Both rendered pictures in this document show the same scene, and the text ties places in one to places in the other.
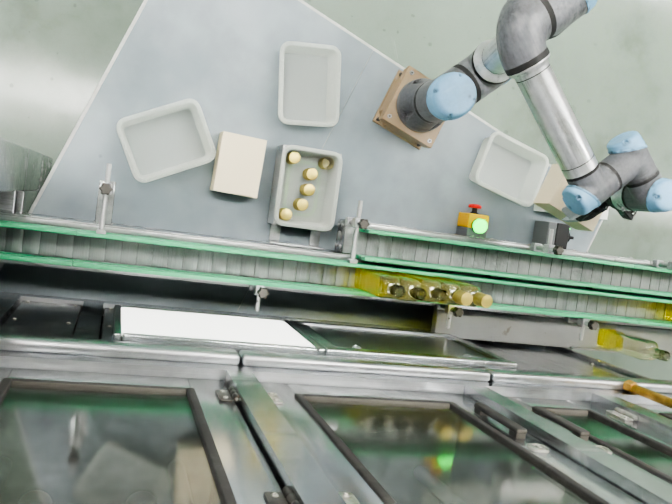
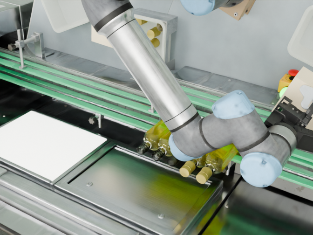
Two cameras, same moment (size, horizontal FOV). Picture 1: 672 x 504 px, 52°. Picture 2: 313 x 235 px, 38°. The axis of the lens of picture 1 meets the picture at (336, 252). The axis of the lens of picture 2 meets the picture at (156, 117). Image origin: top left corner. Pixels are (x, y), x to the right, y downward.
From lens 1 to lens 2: 1.58 m
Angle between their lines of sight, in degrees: 53
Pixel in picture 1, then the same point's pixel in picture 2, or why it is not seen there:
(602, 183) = (187, 141)
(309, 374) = (16, 202)
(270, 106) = not seen: outside the picture
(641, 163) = (230, 132)
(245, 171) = not seen: hidden behind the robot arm
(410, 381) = (66, 229)
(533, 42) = (91, 10)
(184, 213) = (91, 49)
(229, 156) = not seen: hidden behind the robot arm
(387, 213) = (221, 65)
